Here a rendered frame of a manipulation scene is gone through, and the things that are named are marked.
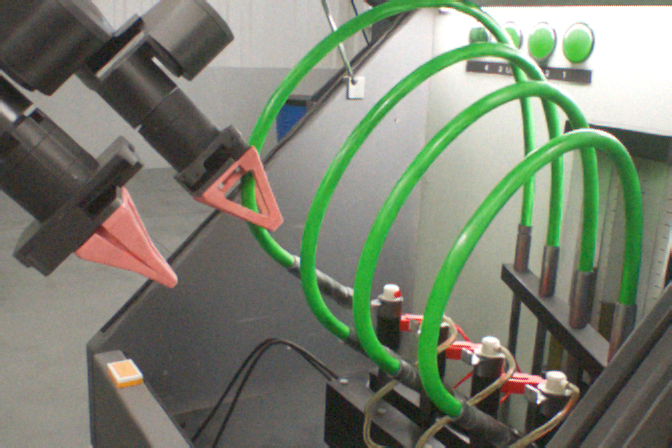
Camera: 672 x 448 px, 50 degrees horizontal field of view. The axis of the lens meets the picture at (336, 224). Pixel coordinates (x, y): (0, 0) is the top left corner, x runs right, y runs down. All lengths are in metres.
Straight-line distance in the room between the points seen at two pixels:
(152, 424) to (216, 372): 0.28
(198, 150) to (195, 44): 0.09
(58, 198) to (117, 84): 0.19
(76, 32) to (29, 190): 0.11
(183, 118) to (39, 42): 0.21
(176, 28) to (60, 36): 0.21
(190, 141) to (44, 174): 0.20
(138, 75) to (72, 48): 0.18
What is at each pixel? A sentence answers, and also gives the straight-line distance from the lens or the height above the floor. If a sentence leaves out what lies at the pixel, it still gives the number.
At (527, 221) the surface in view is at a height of 1.17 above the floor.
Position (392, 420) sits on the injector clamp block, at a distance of 0.81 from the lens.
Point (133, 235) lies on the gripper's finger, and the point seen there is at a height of 1.24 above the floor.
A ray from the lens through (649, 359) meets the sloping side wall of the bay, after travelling 0.56.
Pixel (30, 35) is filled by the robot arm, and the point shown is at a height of 1.37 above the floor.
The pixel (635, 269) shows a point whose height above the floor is 1.19.
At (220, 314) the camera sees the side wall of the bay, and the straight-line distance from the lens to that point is 1.08.
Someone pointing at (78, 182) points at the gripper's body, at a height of 1.28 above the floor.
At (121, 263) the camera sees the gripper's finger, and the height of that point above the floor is 1.22.
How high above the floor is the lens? 1.38
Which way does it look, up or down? 15 degrees down
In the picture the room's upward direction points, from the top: 3 degrees clockwise
